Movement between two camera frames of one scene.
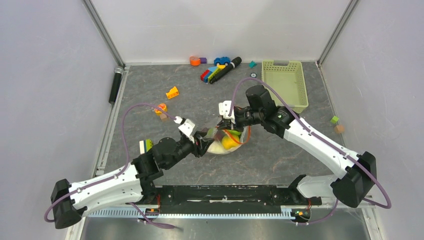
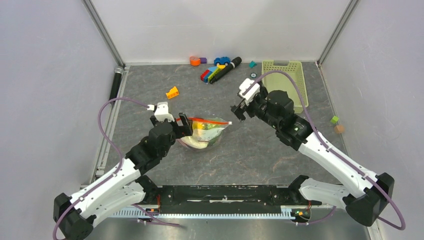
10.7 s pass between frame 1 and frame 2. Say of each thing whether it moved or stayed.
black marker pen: stayed
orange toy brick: stayed
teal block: stayed
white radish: moved
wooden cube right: stayed
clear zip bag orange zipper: moved
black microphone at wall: stayed
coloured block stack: stayed
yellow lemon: moved
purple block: stayed
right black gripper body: moved
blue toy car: stayed
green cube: stayed
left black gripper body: moved
